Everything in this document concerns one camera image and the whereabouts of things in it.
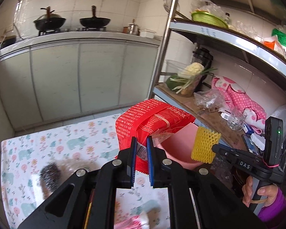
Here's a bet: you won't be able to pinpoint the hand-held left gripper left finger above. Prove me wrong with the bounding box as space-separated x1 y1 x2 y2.
18 137 137 229

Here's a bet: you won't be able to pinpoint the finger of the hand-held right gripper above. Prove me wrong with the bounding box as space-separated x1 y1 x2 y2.
211 144 234 160

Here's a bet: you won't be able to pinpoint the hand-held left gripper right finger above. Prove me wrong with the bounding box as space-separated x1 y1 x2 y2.
147 137 267 229

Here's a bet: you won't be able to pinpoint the yellow foam fruit net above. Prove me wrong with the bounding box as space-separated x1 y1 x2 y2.
191 126 222 164

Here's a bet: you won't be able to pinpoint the pink plastic basin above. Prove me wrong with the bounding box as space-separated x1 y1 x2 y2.
154 124 203 170

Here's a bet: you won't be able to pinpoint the red snack packet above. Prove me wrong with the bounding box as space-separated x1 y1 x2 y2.
115 98 196 174

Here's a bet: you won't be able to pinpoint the person's right forearm purple sleeve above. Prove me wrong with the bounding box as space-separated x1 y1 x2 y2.
257 187 286 225

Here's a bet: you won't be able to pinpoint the person's right hand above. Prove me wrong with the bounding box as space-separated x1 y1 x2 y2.
242 176 280 208

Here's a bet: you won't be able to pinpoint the white foam piece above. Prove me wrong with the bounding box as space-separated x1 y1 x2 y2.
250 134 265 149

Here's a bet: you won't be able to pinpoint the smartphone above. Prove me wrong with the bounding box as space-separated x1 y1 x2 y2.
241 134 261 152

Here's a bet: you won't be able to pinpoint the white translucent plastic bag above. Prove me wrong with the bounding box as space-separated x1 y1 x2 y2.
266 103 286 130

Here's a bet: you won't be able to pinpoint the clear glass cup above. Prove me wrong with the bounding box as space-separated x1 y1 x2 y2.
227 107 248 131

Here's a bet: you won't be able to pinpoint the small white labelled box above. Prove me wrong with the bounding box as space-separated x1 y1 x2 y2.
220 110 232 121

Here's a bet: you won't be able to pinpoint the pink polka dot cloth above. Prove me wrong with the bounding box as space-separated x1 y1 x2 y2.
211 76 267 134

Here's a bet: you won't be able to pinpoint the clear plastic bag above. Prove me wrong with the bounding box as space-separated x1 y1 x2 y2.
194 88 226 113

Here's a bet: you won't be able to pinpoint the pink and white packet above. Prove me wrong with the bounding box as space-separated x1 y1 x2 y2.
116 209 150 229

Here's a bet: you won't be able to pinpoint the floral bear print tablecloth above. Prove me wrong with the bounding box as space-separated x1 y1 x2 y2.
0 114 172 229

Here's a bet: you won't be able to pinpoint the green onions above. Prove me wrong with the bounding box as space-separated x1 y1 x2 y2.
172 68 218 94

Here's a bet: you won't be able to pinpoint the dark fuzzy scouring ball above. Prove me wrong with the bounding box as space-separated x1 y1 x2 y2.
40 162 63 194

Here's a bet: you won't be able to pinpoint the dark green vegetable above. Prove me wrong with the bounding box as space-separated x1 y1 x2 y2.
166 75 182 90

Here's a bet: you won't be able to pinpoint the white cauliflower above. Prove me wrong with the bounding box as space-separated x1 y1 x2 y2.
179 62 205 80

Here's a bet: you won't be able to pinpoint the black blender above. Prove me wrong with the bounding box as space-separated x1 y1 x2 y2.
192 48 214 93

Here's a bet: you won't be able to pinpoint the clear plastic vegetable container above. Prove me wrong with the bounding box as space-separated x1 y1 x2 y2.
165 60 206 98

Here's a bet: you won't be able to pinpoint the orange and green printed bag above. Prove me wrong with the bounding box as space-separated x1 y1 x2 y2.
263 28 286 66

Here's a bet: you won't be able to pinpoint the grey kitchen cabinet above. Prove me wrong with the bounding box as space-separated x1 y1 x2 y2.
0 31 161 132

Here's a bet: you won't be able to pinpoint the metal shelf rack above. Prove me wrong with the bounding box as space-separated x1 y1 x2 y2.
148 0 286 196

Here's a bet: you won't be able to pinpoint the white rectangular container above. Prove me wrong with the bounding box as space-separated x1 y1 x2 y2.
140 29 157 39

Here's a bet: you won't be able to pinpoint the green plastic basket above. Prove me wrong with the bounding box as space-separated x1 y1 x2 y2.
191 11 229 28

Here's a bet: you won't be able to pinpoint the steel kettle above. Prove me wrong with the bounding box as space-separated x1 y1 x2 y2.
127 19 140 36

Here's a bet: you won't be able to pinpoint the gas stove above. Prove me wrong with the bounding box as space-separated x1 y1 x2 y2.
38 26 108 37

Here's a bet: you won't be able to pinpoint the crumpled clear bag in basket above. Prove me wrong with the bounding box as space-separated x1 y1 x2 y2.
191 0 227 19

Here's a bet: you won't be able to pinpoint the black wok with glass lid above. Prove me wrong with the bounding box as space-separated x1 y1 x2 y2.
33 6 67 32

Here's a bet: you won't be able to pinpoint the dark rice cooker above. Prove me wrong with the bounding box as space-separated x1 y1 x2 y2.
0 35 17 53

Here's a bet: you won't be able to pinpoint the black wok with wooden handle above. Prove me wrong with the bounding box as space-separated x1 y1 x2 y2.
80 5 111 28

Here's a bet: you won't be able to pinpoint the metal wire strainer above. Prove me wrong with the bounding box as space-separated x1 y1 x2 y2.
163 0 191 21

